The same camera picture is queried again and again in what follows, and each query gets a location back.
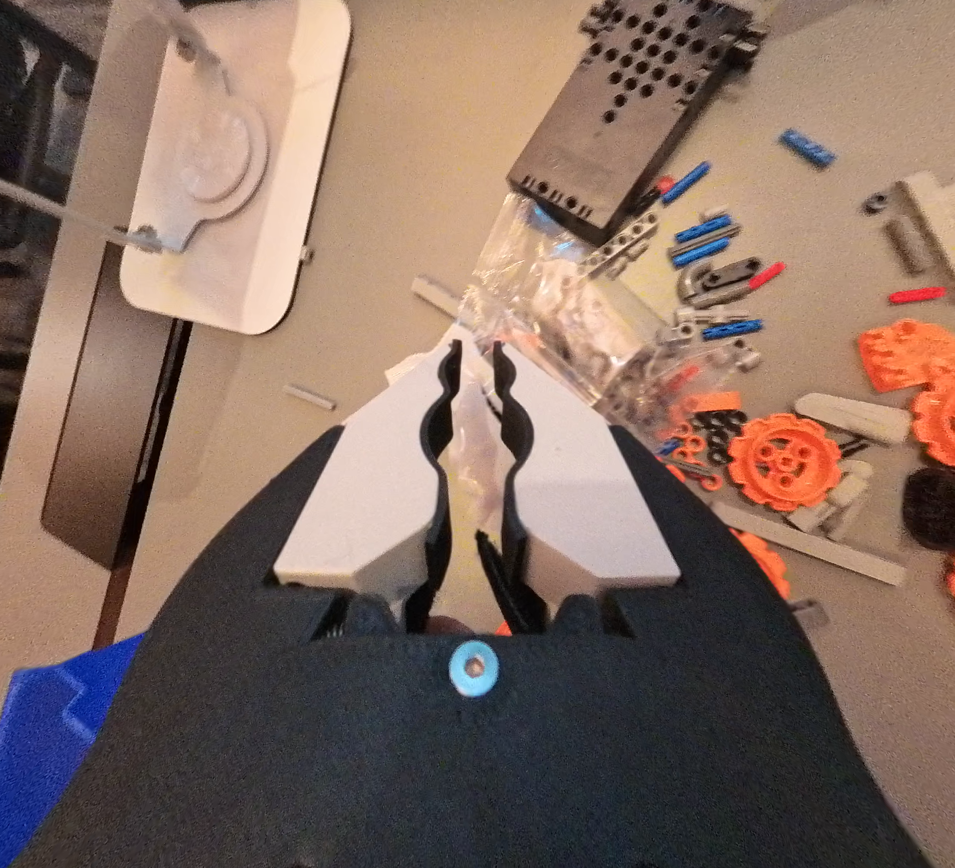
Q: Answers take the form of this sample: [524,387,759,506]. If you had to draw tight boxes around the black wheel hub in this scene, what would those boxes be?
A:
[900,467,955,552]

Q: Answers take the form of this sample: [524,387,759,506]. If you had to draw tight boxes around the clear bag of orange parts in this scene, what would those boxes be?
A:
[388,196,762,511]

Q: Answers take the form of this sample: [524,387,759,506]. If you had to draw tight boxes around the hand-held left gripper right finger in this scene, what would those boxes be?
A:
[492,340,681,593]

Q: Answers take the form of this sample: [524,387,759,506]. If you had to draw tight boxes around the black perforated plastic block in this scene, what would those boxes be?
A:
[506,0,769,247]

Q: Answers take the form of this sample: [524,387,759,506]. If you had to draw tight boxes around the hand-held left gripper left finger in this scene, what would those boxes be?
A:
[272,340,464,589]

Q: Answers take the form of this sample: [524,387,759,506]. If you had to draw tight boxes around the light grey holed beam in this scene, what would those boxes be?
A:
[580,207,663,280]

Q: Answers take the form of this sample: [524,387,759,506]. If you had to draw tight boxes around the scattered orange gear wheels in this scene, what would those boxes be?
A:
[660,372,955,602]

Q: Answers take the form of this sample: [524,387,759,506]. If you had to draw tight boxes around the orange wedge panel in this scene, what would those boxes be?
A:
[857,319,947,393]

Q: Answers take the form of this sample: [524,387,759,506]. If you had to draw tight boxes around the black desk cable cover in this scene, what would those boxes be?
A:
[41,286,191,572]

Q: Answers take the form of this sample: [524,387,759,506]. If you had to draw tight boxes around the grey flat bar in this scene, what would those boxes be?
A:
[412,276,464,314]

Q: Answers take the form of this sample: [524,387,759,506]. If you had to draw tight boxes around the blue plastic bin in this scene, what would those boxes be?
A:
[0,633,146,865]

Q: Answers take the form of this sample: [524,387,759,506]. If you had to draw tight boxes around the white book stand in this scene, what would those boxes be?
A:
[0,0,353,337]

